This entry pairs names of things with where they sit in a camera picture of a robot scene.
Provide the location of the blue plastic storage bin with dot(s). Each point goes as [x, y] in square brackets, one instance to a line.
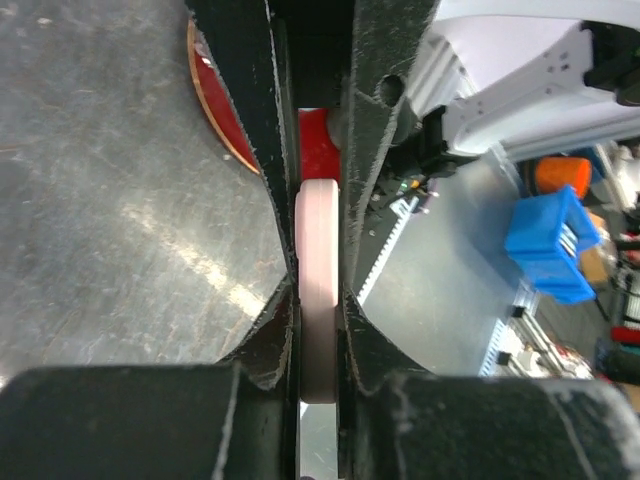
[546, 237]

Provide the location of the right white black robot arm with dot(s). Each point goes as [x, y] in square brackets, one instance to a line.
[593, 62]

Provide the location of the orange round object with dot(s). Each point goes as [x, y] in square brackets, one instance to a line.
[554, 173]

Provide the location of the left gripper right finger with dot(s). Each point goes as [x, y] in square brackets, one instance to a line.
[396, 420]

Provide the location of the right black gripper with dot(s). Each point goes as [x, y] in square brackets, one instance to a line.
[377, 41]

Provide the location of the pink case smartphone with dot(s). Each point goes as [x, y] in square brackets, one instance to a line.
[317, 295]

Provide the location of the slotted cable duct rail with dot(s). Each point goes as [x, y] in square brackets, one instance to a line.
[378, 241]

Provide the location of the red round tray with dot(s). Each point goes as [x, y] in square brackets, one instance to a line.
[225, 115]

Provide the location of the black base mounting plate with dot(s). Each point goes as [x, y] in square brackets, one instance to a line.
[403, 196]

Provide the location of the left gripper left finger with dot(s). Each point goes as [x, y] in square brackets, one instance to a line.
[237, 418]

